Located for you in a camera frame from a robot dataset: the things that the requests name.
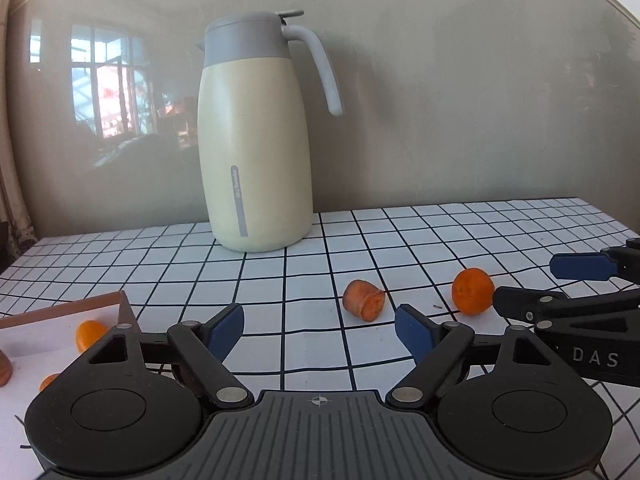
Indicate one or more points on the carrot top piece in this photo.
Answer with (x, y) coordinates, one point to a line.
(4, 367)

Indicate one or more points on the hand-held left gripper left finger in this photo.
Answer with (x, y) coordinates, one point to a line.
(227, 331)

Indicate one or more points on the round carrot piece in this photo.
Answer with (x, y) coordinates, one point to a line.
(471, 291)

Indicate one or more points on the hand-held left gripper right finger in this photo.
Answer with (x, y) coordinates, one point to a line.
(412, 332)

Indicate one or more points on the cream and grey thermos jug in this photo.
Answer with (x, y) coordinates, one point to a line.
(255, 160)

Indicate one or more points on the white cutting board wooden edge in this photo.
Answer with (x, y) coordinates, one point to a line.
(45, 331)

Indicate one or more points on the small orange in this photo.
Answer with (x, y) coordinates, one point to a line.
(90, 334)

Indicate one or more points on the tapered carrot piece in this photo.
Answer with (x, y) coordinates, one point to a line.
(364, 301)

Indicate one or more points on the white checked tablecloth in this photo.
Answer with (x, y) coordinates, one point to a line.
(325, 260)

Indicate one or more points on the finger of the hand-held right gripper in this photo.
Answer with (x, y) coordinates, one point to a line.
(580, 266)
(525, 301)

